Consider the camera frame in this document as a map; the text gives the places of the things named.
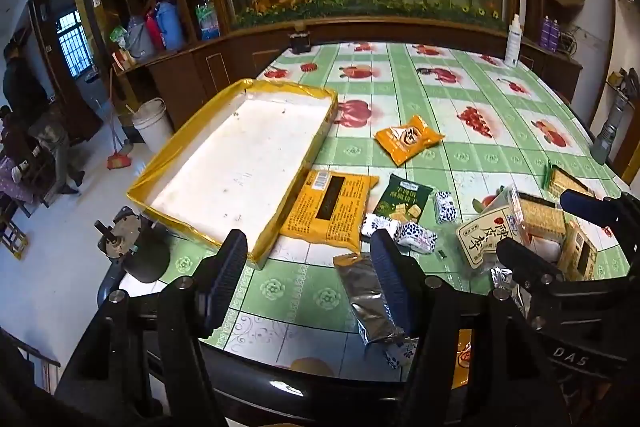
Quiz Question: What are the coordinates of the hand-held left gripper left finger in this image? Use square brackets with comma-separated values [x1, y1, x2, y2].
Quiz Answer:
[55, 229, 251, 427]

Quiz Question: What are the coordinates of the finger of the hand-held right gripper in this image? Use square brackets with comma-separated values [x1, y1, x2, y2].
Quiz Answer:
[496, 237, 568, 303]
[559, 189, 626, 228]

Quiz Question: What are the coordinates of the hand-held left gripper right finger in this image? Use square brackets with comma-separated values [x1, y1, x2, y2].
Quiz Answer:
[369, 228, 576, 427]

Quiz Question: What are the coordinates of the silver foil snack packet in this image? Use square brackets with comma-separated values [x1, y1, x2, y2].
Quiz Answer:
[333, 252, 407, 348]

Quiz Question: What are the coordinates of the white and blue candy packet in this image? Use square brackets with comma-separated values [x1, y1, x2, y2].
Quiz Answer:
[434, 191, 460, 225]
[382, 337, 418, 370]
[392, 222, 438, 254]
[361, 213, 396, 240]

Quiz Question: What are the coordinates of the green cracker packet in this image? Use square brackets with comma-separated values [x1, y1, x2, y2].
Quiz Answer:
[372, 173, 434, 225]

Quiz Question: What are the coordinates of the small orange snack packet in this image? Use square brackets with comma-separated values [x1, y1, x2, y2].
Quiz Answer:
[374, 115, 446, 166]
[452, 329, 473, 390]

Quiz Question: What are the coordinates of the white tray with yellow rim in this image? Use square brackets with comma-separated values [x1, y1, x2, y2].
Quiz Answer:
[126, 78, 339, 269]

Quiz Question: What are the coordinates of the large orange snack packet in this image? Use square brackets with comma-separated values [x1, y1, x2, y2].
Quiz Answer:
[279, 169, 380, 254]

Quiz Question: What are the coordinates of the small silver foil wrapper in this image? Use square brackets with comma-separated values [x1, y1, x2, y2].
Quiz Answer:
[489, 266, 516, 295]

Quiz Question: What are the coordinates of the orange snack box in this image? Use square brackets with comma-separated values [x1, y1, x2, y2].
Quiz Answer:
[557, 222, 598, 282]

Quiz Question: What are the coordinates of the clear bag with beige label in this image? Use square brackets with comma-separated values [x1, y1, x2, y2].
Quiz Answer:
[456, 184, 526, 270]

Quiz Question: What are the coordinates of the silver flashlight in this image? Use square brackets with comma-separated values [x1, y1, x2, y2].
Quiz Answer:
[589, 92, 632, 165]

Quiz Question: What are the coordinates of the grey motor with black wheel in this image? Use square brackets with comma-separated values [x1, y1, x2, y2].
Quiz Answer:
[95, 206, 172, 284]

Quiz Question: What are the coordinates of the fruit print green tablecloth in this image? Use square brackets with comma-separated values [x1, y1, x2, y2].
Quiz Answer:
[165, 41, 632, 365]

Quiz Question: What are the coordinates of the red broom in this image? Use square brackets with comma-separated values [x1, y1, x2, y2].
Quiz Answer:
[106, 68, 133, 170]

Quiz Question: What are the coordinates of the white plastic bucket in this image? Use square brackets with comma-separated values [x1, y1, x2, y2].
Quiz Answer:
[131, 98, 176, 154]

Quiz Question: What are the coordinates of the white spray bottle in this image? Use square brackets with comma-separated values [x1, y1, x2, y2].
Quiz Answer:
[504, 13, 523, 68]

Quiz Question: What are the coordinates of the wooden stool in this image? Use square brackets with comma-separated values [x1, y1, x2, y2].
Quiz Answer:
[0, 217, 28, 263]

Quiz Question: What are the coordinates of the black jar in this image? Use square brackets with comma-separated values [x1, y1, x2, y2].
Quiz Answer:
[289, 32, 313, 55]

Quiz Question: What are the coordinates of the grey thermos jug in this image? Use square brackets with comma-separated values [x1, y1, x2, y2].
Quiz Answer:
[125, 16, 156, 60]

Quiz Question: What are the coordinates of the red thermos flask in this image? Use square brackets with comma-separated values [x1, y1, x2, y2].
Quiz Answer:
[145, 9, 166, 50]

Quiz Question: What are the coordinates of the blue thermos flask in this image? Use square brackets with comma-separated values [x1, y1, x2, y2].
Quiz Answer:
[156, 1, 186, 52]

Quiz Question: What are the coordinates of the clear plastic water bottle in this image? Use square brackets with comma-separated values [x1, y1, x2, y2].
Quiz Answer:
[195, 0, 221, 40]

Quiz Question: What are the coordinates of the barred window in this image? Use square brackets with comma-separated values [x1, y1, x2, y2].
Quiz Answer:
[56, 9, 93, 80]

